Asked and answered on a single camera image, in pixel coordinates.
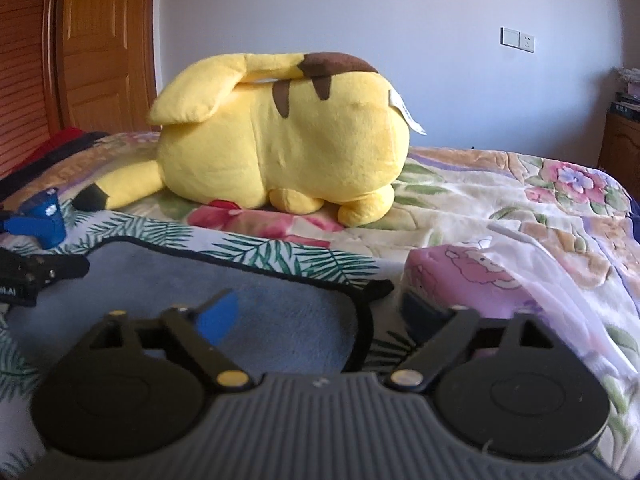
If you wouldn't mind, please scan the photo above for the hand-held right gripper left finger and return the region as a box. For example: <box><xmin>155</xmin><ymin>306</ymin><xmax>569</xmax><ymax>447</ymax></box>
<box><xmin>75</xmin><ymin>289</ymin><xmax>253</xmax><ymax>394</ymax></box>

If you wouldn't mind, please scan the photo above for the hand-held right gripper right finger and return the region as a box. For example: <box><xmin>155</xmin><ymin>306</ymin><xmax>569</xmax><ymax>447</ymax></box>
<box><xmin>382</xmin><ymin>291</ymin><xmax>568</xmax><ymax>395</ymax></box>

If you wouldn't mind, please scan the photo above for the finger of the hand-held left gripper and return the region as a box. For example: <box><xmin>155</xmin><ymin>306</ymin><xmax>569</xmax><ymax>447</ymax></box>
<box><xmin>0</xmin><ymin>187</ymin><xmax>68</xmax><ymax>250</ymax></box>
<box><xmin>27</xmin><ymin>254</ymin><xmax>91</xmax><ymax>285</ymax></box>

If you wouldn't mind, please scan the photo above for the grey towel with black trim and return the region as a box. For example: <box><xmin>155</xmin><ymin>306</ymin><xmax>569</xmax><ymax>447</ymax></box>
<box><xmin>7</xmin><ymin>236</ymin><xmax>396</xmax><ymax>377</ymax></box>

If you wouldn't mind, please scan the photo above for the pink printed cloth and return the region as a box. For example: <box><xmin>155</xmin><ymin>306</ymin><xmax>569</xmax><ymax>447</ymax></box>
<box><xmin>404</xmin><ymin>244</ymin><xmax>538</xmax><ymax>322</ymax></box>

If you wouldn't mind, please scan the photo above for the dark cloth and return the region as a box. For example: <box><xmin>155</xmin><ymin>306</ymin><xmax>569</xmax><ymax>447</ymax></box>
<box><xmin>0</xmin><ymin>131</ymin><xmax>112</xmax><ymax>201</ymax></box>

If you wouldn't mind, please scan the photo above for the red cloth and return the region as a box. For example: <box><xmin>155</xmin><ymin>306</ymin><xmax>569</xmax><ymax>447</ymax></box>
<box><xmin>22</xmin><ymin>127</ymin><xmax>87</xmax><ymax>163</ymax></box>

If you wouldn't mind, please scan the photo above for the leaf print cloth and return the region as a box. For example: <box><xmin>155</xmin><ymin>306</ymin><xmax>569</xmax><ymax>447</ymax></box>
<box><xmin>0</xmin><ymin>195</ymin><xmax>501</xmax><ymax>466</ymax></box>

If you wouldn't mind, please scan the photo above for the white sheer cloth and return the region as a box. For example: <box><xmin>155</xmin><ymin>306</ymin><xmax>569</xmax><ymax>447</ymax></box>
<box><xmin>477</xmin><ymin>224</ymin><xmax>640</xmax><ymax>378</ymax></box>

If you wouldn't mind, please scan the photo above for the wooden louvre wardrobe door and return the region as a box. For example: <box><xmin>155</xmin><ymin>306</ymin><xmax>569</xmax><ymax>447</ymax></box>
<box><xmin>0</xmin><ymin>0</ymin><xmax>63</xmax><ymax>181</ymax></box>

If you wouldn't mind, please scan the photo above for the floral blanket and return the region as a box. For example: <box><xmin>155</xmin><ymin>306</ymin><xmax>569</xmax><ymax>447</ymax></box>
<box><xmin>0</xmin><ymin>130</ymin><xmax>640</xmax><ymax>476</ymax></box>

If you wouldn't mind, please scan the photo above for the yellow plush toy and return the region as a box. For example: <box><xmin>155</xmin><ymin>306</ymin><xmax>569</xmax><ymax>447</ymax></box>
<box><xmin>72</xmin><ymin>51</ymin><xmax>428</xmax><ymax>227</ymax></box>

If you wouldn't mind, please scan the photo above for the wooden cabinet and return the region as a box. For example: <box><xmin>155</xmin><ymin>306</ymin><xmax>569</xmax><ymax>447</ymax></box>
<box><xmin>596</xmin><ymin>110</ymin><xmax>640</xmax><ymax>173</ymax></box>

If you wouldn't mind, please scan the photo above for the stack of books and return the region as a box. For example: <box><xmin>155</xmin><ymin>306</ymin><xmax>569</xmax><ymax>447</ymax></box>
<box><xmin>607</xmin><ymin>66</ymin><xmax>640</xmax><ymax>122</ymax></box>

